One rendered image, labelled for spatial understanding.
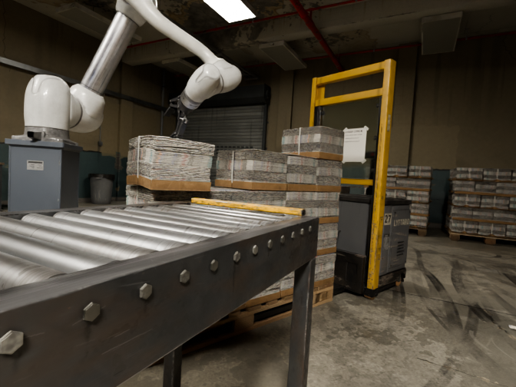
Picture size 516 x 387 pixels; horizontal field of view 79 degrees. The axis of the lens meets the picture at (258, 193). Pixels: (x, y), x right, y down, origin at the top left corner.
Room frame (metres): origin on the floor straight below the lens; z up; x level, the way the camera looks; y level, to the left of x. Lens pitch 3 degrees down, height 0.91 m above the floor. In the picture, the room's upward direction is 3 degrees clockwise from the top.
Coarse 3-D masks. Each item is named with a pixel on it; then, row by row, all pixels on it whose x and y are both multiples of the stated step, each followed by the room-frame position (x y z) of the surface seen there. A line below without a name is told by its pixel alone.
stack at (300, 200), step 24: (144, 192) 1.46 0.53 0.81; (168, 192) 1.43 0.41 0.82; (192, 192) 1.52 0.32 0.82; (216, 192) 1.61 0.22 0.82; (240, 192) 1.72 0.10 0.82; (264, 192) 1.84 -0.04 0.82; (288, 192) 1.98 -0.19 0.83; (312, 192) 2.13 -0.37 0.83; (288, 216) 1.98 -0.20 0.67; (312, 216) 2.14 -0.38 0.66; (288, 288) 2.01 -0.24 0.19; (240, 312) 1.78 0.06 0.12; (288, 312) 2.04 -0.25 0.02; (216, 336) 1.67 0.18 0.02
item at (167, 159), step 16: (144, 144) 1.40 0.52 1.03; (160, 144) 1.32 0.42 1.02; (176, 144) 1.35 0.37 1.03; (192, 144) 1.40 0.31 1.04; (208, 144) 1.45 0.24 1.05; (144, 160) 1.38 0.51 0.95; (160, 160) 1.33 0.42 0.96; (176, 160) 1.37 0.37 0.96; (192, 160) 1.42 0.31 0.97; (208, 160) 1.47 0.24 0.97; (144, 176) 1.38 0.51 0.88; (160, 176) 1.34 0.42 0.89; (176, 176) 1.38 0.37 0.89; (192, 176) 1.42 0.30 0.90; (208, 176) 1.48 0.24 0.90
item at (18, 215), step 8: (64, 208) 0.80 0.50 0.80; (72, 208) 0.81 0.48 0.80; (80, 208) 0.82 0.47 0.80; (88, 208) 0.83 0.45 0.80; (96, 208) 0.84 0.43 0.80; (104, 208) 0.85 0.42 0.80; (120, 208) 0.90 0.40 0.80; (8, 216) 0.65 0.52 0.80; (16, 216) 0.67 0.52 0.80; (24, 216) 0.68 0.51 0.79; (48, 216) 0.72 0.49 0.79
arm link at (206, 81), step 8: (208, 64) 1.24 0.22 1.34; (200, 72) 1.23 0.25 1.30; (208, 72) 1.23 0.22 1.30; (216, 72) 1.25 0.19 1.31; (192, 80) 1.26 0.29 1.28; (200, 80) 1.24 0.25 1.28; (208, 80) 1.23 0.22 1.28; (216, 80) 1.25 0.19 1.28; (192, 88) 1.27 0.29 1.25; (200, 88) 1.26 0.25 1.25; (208, 88) 1.26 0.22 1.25; (216, 88) 1.30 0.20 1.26; (192, 96) 1.30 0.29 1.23; (200, 96) 1.29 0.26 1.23; (208, 96) 1.31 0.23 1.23
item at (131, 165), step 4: (132, 140) 1.55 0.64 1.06; (136, 140) 1.50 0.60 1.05; (132, 144) 1.55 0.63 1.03; (136, 144) 1.49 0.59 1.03; (128, 148) 1.59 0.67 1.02; (132, 148) 1.55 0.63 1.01; (136, 148) 1.50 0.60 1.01; (128, 152) 1.59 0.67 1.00; (132, 152) 1.54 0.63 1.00; (136, 152) 1.49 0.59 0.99; (128, 156) 1.59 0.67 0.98; (132, 156) 1.54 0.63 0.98; (136, 156) 1.49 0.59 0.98; (128, 160) 1.59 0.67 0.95; (132, 160) 1.53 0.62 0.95; (136, 160) 1.47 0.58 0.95; (128, 164) 1.57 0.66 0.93; (132, 164) 1.52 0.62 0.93; (136, 164) 1.47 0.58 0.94; (128, 168) 1.57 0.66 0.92; (132, 168) 1.51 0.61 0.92; (128, 172) 1.57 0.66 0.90; (132, 172) 1.51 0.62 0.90; (132, 184) 1.55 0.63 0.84; (136, 184) 1.50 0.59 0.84
